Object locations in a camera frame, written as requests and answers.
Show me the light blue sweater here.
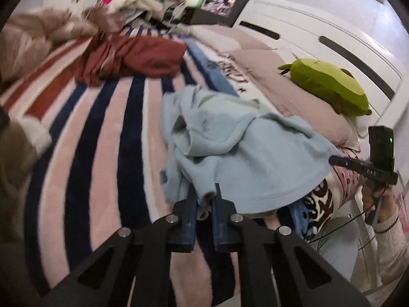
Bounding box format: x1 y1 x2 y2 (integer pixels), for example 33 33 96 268
160 86 338 214

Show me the white bed headboard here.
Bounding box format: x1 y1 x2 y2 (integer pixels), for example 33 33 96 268
234 0 408 132

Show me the pink ribbed pillow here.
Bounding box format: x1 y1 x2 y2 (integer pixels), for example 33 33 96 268
230 49 360 151

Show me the dark red folded garment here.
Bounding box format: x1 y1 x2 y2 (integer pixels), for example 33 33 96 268
75 33 187 87

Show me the green avocado plush toy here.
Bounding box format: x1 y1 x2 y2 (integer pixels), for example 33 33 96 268
278 58 372 117

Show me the pink satin bag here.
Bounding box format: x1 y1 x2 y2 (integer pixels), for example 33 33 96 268
82 5 126 34

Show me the cream blanket pile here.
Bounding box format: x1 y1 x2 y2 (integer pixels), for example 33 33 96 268
107 0 164 21

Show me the beige crumpled duvet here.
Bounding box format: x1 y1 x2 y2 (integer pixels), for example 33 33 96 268
1 8 98 82

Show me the person's right hand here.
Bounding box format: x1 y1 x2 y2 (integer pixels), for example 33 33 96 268
362 180 398 234

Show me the striped fleece bed blanket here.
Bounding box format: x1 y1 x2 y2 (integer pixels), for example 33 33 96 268
0 26 362 307

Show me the dark tall bookshelf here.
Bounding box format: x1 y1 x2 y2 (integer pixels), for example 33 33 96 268
162 0 272 28

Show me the olive brown garment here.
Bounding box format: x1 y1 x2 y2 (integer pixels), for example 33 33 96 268
1 111 52 306

